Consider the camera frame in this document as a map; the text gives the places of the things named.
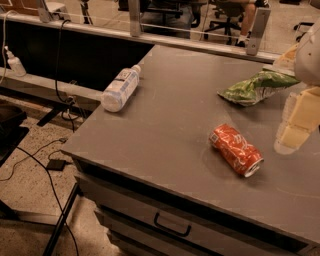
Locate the grey cabinet drawer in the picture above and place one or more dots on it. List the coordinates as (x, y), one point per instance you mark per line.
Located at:
(139, 223)

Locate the black power adapter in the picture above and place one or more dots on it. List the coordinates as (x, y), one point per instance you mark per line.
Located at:
(56, 165)

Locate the small white squeeze bottle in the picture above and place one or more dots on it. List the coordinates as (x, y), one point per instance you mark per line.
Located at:
(15, 63)

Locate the seated person leg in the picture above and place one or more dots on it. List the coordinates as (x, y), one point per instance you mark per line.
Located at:
(249, 7)

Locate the black drawer handle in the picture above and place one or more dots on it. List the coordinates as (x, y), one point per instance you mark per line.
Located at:
(172, 225)

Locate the black office chair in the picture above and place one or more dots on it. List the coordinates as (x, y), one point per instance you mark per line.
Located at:
(229, 16)

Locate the metal rail bracket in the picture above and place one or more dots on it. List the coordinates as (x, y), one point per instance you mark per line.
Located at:
(134, 15)
(261, 19)

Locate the green chip bag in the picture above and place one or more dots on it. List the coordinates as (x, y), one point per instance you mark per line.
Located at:
(259, 87)

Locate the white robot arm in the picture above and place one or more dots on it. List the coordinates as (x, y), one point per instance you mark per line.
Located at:
(307, 61)

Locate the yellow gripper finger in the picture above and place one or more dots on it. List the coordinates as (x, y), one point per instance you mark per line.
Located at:
(300, 117)
(286, 62)

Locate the red coke can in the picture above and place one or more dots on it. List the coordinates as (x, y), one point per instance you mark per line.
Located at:
(244, 158)

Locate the black table leg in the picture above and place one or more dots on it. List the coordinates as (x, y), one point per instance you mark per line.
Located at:
(62, 221)

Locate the metal rail bracket right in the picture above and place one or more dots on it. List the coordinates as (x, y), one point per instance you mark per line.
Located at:
(261, 19)

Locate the clear blue-label plastic bottle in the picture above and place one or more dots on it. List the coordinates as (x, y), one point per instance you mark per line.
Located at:
(115, 96)

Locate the metal rail bracket centre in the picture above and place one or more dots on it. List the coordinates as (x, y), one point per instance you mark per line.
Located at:
(134, 15)

